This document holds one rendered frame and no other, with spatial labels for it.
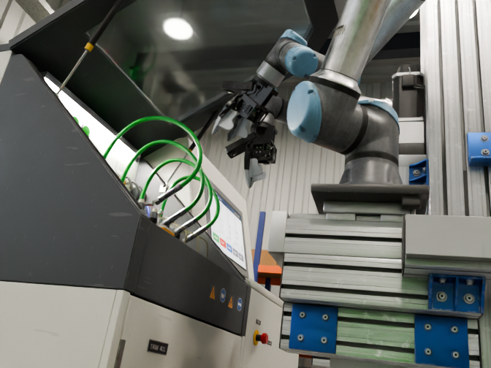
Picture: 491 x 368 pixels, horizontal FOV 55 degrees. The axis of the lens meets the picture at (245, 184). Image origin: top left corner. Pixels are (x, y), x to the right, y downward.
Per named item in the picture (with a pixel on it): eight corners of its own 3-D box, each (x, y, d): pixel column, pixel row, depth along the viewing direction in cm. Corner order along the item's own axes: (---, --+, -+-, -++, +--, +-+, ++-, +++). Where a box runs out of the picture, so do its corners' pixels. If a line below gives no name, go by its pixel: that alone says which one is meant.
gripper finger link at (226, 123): (218, 138, 133) (241, 115, 133) (205, 126, 136) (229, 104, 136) (221, 143, 135) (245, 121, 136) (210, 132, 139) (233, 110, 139)
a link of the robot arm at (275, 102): (283, 89, 160) (262, 79, 157) (280, 117, 156) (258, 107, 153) (272, 98, 167) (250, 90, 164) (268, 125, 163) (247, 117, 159)
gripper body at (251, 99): (244, 120, 133) (269, 85, 130) (226, 105, 137) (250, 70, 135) (258, 128, 139) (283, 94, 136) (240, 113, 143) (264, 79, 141)
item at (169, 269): (134, 293, 97) (151, 220, 103) (117, 293, 99) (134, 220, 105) (241, 334, 150) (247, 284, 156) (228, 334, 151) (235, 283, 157)
